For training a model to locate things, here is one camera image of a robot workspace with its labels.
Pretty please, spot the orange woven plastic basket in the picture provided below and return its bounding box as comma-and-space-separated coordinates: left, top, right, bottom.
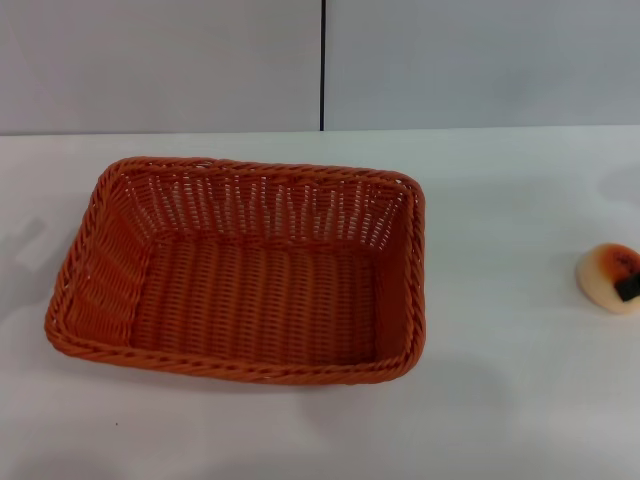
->
43, 155, 429, 386

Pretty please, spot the round toy bread bun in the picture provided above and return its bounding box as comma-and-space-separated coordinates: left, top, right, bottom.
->
574, 242, 640, 316

